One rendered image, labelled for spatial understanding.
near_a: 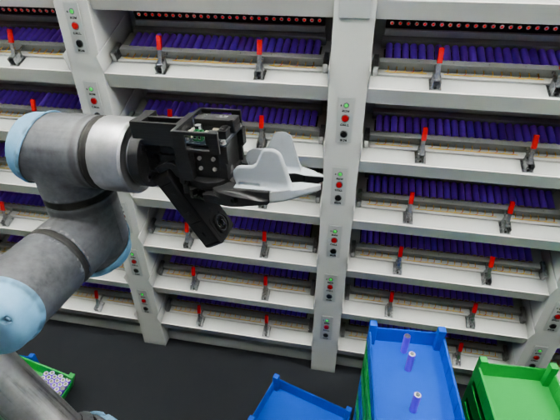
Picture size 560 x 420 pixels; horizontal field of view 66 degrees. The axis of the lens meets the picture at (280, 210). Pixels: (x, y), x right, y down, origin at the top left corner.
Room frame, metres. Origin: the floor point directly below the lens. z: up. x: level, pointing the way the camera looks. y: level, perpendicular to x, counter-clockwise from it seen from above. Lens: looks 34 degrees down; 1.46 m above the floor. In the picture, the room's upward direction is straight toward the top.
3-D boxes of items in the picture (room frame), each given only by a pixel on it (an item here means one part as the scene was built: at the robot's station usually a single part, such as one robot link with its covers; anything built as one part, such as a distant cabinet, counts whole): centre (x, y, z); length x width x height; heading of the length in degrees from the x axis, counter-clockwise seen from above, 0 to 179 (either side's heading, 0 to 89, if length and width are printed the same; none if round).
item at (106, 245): (0.48, 0.27, 1.11); 0.12 x 0.09 x 0.12; 164
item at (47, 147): (0.49, 0.26, 1.22); 0.12 x 0.09 x 0.10; 74
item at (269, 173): (0.39, 0.01, 1.24); 0.09 x 0.03 x 0.06; 71
